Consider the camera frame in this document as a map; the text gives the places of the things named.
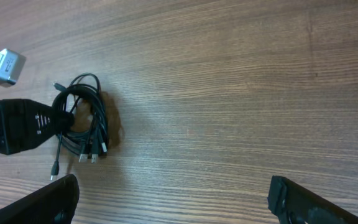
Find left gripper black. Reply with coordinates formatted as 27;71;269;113
0;99;74;155

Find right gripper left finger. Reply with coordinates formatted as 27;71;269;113
0;174;80;224

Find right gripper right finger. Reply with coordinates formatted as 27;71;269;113
267;175;358;224

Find black usb cables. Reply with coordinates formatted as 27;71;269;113
49;72;109;181

